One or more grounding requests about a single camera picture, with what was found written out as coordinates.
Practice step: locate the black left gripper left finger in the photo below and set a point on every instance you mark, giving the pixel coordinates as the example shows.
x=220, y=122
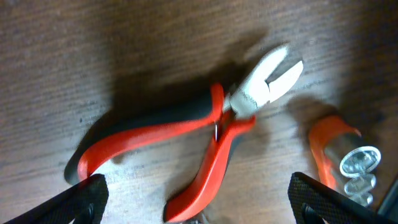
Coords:
x=85, y=202

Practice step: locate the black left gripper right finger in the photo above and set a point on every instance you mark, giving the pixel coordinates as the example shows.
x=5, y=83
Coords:
x=313, y=202

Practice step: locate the orange socket rail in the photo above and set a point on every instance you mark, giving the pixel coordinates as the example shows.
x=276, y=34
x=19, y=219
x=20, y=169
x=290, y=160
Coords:
x=344, y=160

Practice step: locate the black cardboard box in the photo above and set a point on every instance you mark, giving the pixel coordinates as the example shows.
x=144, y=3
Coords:
x=388, y=207

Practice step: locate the red diagonal cutters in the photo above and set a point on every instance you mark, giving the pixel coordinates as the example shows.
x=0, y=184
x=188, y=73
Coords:
x=232, y=114

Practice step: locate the silver ring wrench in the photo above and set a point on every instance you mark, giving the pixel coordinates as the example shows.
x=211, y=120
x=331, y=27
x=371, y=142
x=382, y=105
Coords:
x=200, y=218

